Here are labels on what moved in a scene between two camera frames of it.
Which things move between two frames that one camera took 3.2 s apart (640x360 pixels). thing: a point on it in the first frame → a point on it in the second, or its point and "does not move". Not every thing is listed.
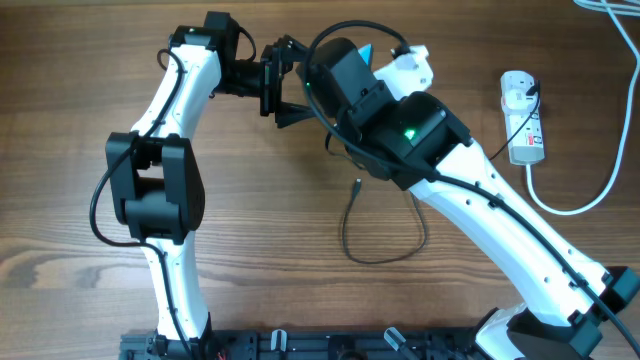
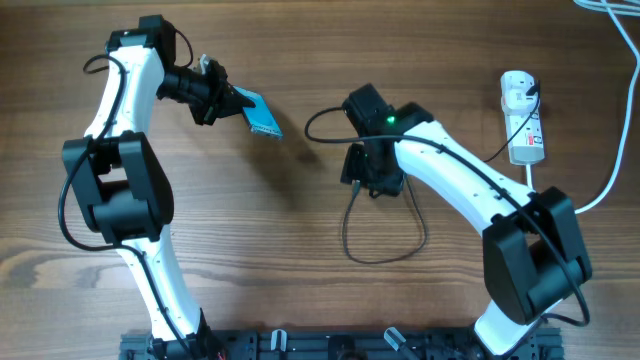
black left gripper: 271,81 → 222,94
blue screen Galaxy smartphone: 367,52 → 260,117
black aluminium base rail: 305,344 does not move
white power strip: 525,131 does not move
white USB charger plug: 516,99 does not move
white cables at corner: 613,7 does not move
